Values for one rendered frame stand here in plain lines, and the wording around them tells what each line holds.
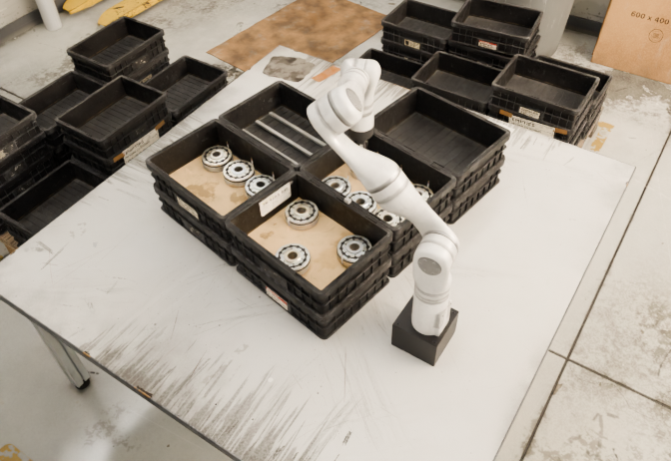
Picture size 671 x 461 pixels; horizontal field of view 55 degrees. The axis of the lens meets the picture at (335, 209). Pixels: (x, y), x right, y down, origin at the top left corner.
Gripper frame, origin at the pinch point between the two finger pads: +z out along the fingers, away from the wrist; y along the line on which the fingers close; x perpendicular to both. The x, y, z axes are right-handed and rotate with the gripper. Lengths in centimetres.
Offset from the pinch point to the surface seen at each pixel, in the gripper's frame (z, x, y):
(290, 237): 17.2, 22.0, -14.1
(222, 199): 17.2, 44.4, 3.6
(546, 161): 30, -69, 31
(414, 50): 63, -37, 160
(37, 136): 51, 141, 82
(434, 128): 17.5, -28.1, 36.0
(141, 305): 30, 68, -28
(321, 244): 17.2, 12.7, -17.3
